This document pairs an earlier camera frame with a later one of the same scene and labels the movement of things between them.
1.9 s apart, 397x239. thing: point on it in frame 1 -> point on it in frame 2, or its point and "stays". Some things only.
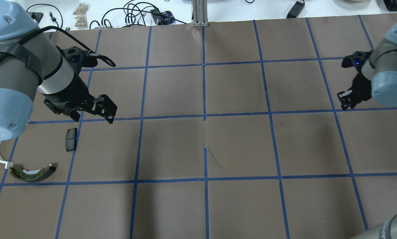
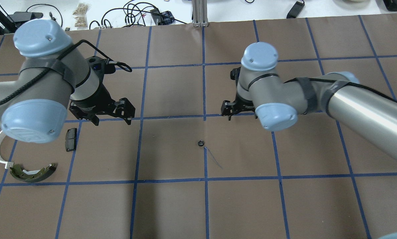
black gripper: x=356 y=60 -> x=234 y=73
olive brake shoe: x=32 y=176 stays
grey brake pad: x=71 y=139 stays
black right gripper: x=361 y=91 -> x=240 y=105
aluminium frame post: x=199 y=8 stays
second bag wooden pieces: x=81 y=21 stays
